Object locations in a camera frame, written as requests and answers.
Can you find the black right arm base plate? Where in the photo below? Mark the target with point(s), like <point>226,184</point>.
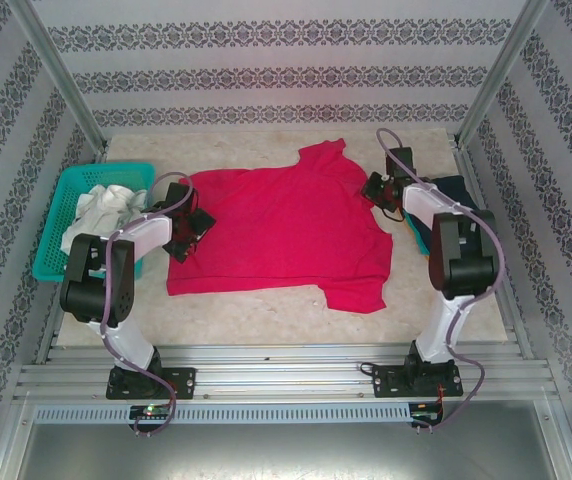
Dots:
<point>386,382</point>

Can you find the aluminium mounting rail frame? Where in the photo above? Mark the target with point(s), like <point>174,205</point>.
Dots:
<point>286,370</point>

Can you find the grey metal sheet panel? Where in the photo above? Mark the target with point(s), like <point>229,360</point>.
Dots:
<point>286,455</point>

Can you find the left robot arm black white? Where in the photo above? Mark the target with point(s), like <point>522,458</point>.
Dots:
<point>96,280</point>

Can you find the white t-shirt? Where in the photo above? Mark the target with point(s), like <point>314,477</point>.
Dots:
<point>111,205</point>

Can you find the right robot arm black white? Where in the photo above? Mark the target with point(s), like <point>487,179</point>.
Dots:
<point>461,260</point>

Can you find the navy folded t-shirt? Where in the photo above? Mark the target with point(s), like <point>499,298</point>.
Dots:
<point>458,192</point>

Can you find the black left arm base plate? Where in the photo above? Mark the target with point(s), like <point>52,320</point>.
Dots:
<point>181,382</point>

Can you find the red t-shirt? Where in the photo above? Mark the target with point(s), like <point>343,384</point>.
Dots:
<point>286,225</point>

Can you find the teal plastic basket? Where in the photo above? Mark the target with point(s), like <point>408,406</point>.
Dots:
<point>73,182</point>

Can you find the small circuit board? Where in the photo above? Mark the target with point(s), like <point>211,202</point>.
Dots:
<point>151,411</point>
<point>428,415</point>

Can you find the aluminium side rail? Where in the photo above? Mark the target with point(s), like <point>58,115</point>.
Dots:
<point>511,320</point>
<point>51,327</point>

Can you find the aluminium frame post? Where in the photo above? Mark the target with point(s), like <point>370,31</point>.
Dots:
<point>61,70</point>
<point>501,65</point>

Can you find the teal folded t-shirt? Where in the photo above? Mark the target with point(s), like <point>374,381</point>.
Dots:
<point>421,235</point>

